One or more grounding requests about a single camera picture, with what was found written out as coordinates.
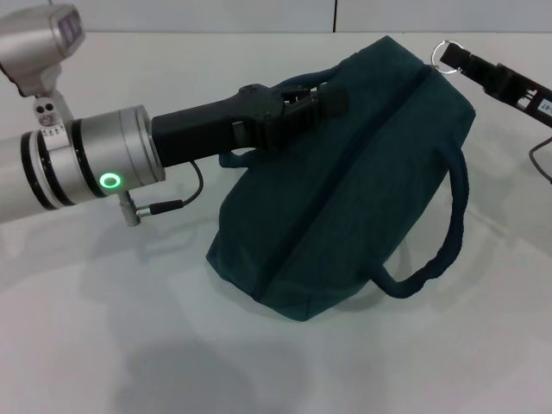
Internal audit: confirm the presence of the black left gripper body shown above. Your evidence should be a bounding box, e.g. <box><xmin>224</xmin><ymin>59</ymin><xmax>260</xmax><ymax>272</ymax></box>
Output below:
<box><xmin>150</xmin><ymin>84</ymin><xmax>286</xmax><ymax>167</ymax></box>

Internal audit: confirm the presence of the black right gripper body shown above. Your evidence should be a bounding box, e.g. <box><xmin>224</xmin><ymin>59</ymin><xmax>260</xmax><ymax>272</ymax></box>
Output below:
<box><xmin>483</xmin><ymin>62</ymin><xmax>552</xmax><ymax>130</ymax></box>

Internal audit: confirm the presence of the dark teal zippered lunch bag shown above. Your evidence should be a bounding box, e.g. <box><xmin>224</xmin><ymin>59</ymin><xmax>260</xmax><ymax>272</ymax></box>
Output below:
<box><xmin>204</xmin><ymin>35</ymin><xmax>477</xmax><ymax>323</ymax></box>

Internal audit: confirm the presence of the grey right arm cable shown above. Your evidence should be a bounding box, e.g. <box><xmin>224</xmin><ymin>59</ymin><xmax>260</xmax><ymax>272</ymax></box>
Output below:
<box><xmin>529</xmin><ymin>135</ymin><xmax>552</xmax><ymax>185</ymax></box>

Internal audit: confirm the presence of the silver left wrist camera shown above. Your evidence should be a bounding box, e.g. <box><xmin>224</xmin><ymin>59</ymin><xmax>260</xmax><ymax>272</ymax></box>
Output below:
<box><xmin>0</xmin><ymin>3</ymin><xmax>86</xmax><ymax>130</ymax></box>

